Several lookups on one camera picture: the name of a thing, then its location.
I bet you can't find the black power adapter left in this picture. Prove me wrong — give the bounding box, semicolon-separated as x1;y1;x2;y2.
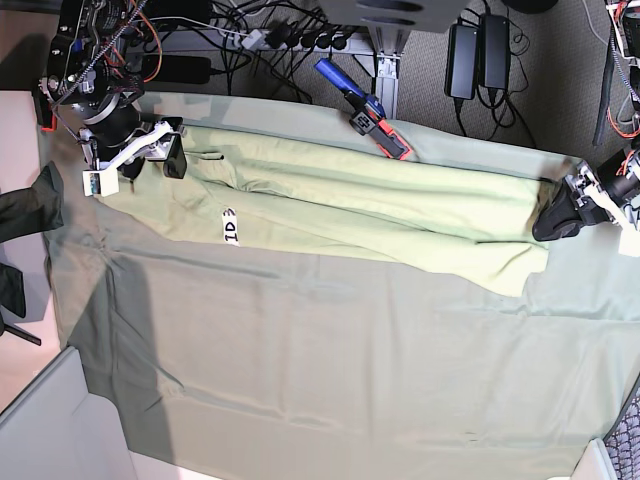
444;24;478;100

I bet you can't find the dark green cloth at left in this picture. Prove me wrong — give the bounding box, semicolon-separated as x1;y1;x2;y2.
0;162;64;243

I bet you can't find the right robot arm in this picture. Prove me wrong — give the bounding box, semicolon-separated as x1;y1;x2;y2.
32;1;187;192

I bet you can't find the black box under table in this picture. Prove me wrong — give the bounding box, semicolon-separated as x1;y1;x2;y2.
153;55;212;85

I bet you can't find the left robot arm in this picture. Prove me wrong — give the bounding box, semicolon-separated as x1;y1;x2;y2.
532;1;639;256

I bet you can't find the orange black clamp at centre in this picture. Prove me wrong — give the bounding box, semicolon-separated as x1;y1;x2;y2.
314;58;412;160

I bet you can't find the grey-green table cloth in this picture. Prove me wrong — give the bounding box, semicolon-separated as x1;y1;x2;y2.
39;89;640;480

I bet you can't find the white ID label tag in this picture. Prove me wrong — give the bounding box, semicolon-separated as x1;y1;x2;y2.
222;208;240;247

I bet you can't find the black power strip with plugs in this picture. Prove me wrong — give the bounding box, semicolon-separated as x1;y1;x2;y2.
223;23;372;54

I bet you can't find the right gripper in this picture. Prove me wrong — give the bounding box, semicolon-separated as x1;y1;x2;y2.
84;107;187;181

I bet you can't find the aluminium table frame post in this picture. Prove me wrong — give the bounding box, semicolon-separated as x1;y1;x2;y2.
353;27;411;119

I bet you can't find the black power adapter right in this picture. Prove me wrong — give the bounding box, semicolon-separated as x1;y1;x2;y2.
478;14;511;90

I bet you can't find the patterned chair at corner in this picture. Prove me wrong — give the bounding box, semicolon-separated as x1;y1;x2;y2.
604;379;640;480

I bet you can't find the black power adapter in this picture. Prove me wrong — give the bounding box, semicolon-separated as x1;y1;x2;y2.
444;24;478;100
478;14;511;90

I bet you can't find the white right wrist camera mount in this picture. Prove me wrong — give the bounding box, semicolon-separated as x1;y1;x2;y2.
80;117;186;197

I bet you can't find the orange black clamp at left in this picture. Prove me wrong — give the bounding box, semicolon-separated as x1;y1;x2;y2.
31;82;57;132

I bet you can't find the light green T-shirt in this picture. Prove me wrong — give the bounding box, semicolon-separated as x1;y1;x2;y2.
104;127;548;297

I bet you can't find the orange black clamp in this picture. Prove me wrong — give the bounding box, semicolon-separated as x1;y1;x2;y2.
31;82;57;132
314;58;412;160

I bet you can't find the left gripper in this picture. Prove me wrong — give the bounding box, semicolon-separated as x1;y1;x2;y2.
532;150;639;242

